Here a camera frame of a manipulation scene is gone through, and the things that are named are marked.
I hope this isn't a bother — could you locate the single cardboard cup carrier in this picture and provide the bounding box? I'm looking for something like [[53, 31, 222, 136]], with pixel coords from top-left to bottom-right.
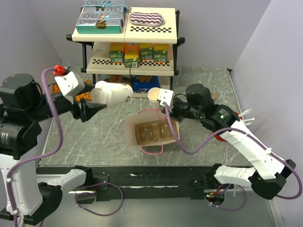
[[134, 120, 176, 146]]

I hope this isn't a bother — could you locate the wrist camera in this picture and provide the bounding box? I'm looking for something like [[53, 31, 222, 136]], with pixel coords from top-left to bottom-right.
[[53, 65, 85, 104], [157, 88, 175, 108]]

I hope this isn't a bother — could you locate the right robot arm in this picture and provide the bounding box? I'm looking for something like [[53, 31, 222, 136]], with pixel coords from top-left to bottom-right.
[[163, 84, 303, 200]]

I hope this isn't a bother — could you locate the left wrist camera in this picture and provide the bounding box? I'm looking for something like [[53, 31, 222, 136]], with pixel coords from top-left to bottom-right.
[[53, 65, 85, 104]]

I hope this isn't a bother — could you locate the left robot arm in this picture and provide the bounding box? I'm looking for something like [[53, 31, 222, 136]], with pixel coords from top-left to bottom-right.
[[0, 73, 105, 226]]

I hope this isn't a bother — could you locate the wavy striped sleep mask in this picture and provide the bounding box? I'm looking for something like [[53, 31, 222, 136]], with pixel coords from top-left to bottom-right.
[[129, 12, 165, 27]]

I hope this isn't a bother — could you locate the orange chip bag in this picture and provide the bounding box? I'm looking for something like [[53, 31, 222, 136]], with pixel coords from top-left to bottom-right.
[[48, 82, 91, 103]]

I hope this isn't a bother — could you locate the blue tortilla chip bag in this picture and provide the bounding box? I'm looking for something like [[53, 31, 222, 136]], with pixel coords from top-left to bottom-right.
[[132, 76, 160, 93]]

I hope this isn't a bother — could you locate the cream three-tier shelf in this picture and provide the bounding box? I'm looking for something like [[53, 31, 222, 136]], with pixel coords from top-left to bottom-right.
[[66, 7, 185, 89]]

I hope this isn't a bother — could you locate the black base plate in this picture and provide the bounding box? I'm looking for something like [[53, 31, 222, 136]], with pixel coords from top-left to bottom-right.
[[36, 166, 235, 201]]

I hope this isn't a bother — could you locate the green juice carton middle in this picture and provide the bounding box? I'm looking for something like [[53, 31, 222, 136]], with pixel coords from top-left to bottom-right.
[[139, 43, 154, 61]]

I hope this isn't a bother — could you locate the green juice carton right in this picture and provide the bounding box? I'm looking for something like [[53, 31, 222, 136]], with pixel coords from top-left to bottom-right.
[[153, 44, 169, 63]]

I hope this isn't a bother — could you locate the brown chip bag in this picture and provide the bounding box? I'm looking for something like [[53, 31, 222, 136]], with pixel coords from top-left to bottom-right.
[[105, 75, 132, 86]]

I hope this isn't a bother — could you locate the white paper cup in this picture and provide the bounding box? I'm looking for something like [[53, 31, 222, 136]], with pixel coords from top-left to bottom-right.
[[105, 83, 133, 106]]

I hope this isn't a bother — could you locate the green juice carton left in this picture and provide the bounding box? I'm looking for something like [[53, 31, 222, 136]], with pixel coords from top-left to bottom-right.
[[109, 43, 125, 63]]

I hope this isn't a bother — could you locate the orange yellow juice carton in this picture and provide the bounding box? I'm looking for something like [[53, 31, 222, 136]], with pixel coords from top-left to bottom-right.
[[124, 45, 140, 68]]

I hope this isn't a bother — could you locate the green juice carton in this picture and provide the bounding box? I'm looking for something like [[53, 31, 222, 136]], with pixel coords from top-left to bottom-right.
[[153, 44, 169, 63], [139, 43, 154, 61], [109, 43, 125, 63]]

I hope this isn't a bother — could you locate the teal box front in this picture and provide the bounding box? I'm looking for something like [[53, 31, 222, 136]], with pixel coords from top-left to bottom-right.
[[76, 19, 123, 35]]

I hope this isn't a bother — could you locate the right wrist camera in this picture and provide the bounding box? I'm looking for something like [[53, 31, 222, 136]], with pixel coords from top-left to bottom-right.
[[157, 88, 175, 108]]

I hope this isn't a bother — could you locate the teal box back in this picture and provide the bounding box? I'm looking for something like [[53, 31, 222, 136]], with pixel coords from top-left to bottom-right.
[[83, 0, 130, 8]]

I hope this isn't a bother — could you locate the teal box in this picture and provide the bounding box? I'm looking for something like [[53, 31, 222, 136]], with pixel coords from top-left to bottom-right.
[[81, 6, 127, 13], [76, 19, 123, 35], [83, 0, 130, 8], [79, 12, 125, 20]]

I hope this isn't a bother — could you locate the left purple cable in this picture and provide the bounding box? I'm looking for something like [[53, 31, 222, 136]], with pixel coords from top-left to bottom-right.
[[6, 68, 124, 227]]

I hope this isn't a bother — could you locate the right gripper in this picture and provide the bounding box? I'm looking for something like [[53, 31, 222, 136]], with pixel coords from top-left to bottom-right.
[[161, 97, 203, 122]]

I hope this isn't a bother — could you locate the red cup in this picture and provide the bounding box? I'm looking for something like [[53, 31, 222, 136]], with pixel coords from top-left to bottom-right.
[[212, 111, 240, 142]]

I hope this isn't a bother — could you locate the white plastic lid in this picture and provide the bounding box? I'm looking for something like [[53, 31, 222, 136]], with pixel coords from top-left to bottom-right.
[[91, 81, 109, 104]]

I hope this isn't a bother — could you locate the pink white paper bag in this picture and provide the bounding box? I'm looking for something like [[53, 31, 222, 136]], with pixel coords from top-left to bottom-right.
[[125, 108, 176, 156]]

